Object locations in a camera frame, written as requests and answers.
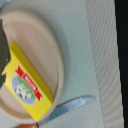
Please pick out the yellow butter box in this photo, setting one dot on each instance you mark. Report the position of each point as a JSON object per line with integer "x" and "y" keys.
{"x": 26, "y": 85}

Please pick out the round beige plate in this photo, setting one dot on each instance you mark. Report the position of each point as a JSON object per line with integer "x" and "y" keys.
{"x": 41, "y": 48}

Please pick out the knife with wooden handle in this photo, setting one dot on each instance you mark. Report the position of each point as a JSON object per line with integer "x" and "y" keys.
{"x": 61, "y": 109}

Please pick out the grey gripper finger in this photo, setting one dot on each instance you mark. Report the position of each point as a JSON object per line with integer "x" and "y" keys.
{"x": 4, "y": 53}

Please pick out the beige woven placemat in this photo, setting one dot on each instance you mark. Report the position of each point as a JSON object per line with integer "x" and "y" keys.
{"x": 87, "y": 35}

